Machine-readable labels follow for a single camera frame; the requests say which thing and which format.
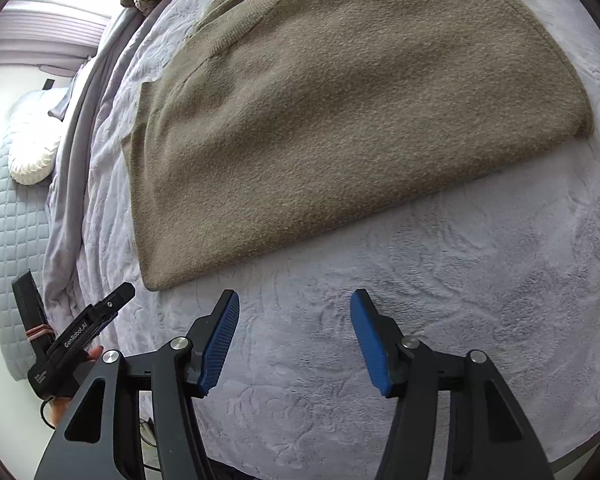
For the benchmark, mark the person's left hand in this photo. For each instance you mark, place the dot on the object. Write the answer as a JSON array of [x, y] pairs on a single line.
[[59, 412]]

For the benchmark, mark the grey bed sheet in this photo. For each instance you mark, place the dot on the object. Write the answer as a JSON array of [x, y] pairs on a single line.
[[79, 135]]

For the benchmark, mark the olive knit sweater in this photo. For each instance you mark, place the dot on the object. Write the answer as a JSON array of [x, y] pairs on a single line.
[[330, 110]]

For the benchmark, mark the white embossed blanket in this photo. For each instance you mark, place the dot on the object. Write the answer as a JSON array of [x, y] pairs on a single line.
[[430, 285]]

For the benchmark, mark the grey quilted mattress cover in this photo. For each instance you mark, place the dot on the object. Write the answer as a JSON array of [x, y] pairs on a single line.
[[14, 235]]

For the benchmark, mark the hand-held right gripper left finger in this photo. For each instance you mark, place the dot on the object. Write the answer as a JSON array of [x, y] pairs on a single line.
[[219, 345]]

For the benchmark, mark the white ruffled pillow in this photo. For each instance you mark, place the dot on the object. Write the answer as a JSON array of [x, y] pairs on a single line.
[[32, 160]]

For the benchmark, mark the red rubber band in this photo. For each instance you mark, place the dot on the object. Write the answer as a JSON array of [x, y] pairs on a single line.
[[39, 331]]

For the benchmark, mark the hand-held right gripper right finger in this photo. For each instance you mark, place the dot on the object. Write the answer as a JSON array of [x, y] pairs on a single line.
[[372, 345]]

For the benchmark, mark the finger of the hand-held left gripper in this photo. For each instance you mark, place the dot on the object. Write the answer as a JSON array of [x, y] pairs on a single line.
[[114, 300]]

